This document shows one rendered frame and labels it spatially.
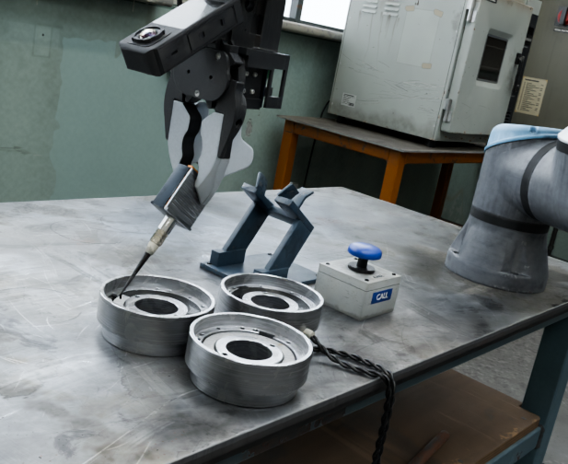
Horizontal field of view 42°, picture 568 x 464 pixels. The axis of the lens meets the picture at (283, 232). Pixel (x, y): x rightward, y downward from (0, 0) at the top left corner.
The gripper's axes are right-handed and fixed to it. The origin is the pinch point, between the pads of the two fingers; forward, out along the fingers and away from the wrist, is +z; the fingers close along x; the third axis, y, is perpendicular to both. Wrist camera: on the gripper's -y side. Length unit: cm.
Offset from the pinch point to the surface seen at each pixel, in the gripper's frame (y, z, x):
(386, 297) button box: 23.3, 11.1, -10.5
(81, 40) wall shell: 92, -2, 153
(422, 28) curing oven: 208, -28, 103
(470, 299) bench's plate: 41.3, 13.3, -12.9
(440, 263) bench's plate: 52, 13, -2
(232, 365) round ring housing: -8.3, 9.5, -16.3
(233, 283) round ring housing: 6.2, 9.9, -2.2
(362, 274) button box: 20.8, 8.7, -8.3
